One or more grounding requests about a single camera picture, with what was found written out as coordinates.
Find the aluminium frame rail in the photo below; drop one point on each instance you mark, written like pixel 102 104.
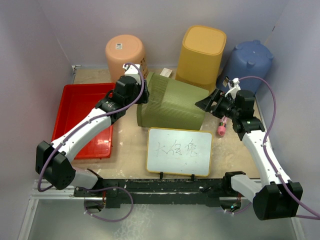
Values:
pixel 276 196

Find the small green white box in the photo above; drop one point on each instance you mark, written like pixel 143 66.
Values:
pixel 166 72

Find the orange plastic bin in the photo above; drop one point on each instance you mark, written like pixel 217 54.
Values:
pixel 123 49

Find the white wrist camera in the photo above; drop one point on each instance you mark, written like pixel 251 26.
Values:
pixel 133 70
pixel 234 87

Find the yellow slatted waste basket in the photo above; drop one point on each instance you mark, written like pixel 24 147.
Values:
pixel 200 56

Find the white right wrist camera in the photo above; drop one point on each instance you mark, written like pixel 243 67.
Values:
pixel 234 87

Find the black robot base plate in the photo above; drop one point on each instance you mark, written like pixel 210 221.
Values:
pixel 210 192

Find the red plastic tray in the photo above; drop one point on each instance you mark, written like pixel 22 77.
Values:
pixel 76 102

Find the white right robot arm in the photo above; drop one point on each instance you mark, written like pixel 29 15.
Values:
pixel 274 197

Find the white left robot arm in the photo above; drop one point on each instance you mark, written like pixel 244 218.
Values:
pixel 53 160

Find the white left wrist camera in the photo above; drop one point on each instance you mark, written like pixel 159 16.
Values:
pixel 133 70

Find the pink capped marker tube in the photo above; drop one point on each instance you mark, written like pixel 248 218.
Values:
pixel 222 127

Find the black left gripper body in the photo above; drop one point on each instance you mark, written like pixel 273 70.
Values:
pixel 142 99

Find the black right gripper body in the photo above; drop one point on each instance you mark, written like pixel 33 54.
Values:
pixel 224 107

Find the yellow framed whiteboard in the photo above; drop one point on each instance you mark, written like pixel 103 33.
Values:
pixel 179 152

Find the green mesh waste basket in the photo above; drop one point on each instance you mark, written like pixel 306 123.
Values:
pixel 171 104

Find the blue plastic bucket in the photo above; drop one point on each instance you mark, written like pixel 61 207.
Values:
pixel 249 58

